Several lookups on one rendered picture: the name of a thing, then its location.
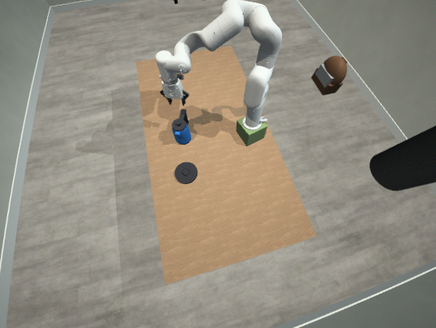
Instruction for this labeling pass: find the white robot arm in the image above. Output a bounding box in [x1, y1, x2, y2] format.
[155, 0, 282, 130]

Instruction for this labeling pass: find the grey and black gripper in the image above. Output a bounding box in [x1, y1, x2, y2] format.
[160, 79, 189, 106]

